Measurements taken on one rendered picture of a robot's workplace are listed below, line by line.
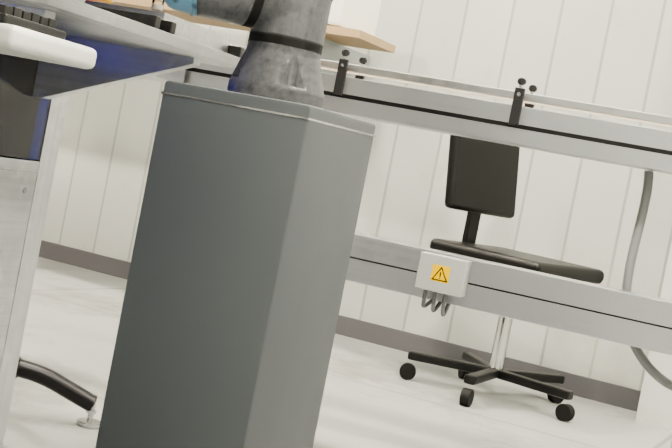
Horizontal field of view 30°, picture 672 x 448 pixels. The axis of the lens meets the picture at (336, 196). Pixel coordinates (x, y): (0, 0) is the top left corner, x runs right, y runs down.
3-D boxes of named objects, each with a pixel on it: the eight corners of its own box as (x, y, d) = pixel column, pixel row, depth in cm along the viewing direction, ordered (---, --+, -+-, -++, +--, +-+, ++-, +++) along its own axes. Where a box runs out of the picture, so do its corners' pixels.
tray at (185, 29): (1, 6, 228) (4, -13, 228) (78, 30, 253) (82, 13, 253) (161, 32, 216) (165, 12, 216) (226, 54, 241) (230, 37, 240)
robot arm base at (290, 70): (337, 115, 197) (349, 53, 197) (295, 103, 183) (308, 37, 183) (255, 100, 203) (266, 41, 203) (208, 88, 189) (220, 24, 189)
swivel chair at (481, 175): (576, 403, 470) (629, 140, 467) (576, 433, 407) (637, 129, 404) (410, 365, 482) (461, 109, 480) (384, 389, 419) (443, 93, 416)
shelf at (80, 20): (-209, -38, 196) (-207, -50, 196) (43, 35, 261) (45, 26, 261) (46, 4, 179) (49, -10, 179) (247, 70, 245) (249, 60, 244)
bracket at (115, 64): (32, 96, 248) (44, 32, 248) (40, 97, 251) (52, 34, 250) (181, 125, 236) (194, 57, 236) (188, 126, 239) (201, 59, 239)
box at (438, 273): (413, 287, 302) (420, 251, 302) (419, 286, 307) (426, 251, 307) (460, 298, 298) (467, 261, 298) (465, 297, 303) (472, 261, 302)
